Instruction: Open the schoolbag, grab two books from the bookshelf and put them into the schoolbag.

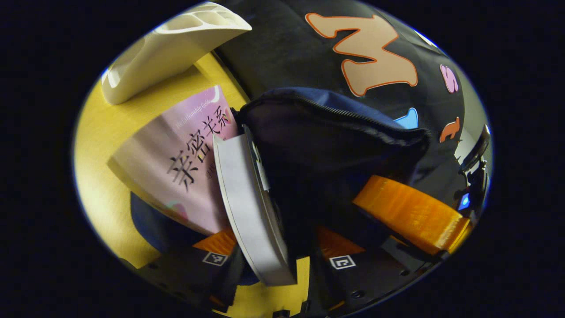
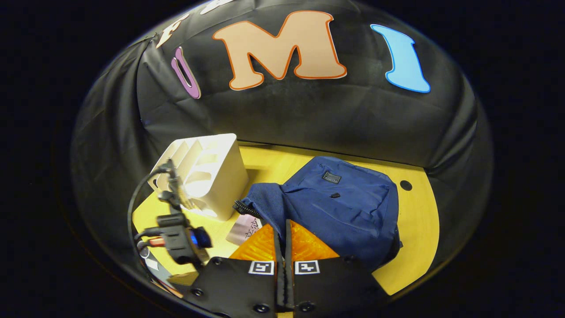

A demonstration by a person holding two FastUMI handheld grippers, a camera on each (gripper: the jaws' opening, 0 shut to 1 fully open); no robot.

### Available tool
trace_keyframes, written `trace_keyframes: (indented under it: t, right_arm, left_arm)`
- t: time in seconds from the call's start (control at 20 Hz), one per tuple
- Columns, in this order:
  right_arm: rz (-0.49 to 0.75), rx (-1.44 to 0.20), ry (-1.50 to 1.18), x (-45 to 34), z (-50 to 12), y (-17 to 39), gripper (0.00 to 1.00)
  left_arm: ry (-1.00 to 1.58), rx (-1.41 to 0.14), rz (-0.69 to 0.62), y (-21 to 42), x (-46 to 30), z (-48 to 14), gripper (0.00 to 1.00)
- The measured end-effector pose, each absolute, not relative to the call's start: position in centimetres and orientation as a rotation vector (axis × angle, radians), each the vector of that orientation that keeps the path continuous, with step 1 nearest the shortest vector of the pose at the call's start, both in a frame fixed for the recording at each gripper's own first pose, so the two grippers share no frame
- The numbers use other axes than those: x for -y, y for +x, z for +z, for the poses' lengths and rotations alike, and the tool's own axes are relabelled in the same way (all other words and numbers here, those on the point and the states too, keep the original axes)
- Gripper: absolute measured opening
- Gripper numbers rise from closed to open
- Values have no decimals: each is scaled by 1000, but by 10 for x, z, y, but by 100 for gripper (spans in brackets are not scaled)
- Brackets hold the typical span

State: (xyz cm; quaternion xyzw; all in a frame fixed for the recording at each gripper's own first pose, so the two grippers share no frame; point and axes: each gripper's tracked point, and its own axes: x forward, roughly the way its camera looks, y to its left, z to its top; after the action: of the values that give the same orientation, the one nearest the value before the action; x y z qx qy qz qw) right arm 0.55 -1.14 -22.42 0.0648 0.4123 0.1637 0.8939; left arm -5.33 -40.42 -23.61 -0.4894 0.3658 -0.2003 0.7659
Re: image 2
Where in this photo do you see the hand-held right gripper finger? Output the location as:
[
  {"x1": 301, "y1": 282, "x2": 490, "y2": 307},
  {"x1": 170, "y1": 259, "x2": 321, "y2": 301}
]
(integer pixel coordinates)
[
  {"x1": 183, "y1": 220, "x2": 284, "y2": 317},
  {"x1": 285, "y1": 220, "x2": 389, "y2": 317}
]

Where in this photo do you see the pink cover book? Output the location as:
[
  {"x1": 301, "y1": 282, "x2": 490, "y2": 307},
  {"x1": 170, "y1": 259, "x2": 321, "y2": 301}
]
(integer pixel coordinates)
[{"x1": 226, "y1": 214, "x2": 263, "y2": 246}]

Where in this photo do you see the blue schoolbag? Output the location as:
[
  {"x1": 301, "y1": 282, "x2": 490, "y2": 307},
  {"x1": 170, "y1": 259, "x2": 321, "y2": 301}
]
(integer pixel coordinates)
[{"x1": 233, "y1": 155, "x2": 402, "y2": 271}]

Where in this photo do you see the white plastic bookshelf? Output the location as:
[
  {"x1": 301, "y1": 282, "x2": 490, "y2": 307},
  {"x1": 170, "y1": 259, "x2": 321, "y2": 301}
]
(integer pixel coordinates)
[{"x1": 148, "y1": 133, "x2": 249, "y2": 221}]

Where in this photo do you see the black backdrop cloth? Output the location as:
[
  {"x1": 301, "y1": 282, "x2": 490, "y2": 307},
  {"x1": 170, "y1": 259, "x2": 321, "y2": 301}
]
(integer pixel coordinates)
[{"x1": 71, "y1": 0, "x2": 493, "y2": 283}]

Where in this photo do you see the black cable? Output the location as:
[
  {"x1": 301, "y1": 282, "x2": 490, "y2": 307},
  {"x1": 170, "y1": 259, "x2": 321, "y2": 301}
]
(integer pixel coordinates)
[{"x1": 127, "y1": 166, "x2": 170, "y2": 257}]

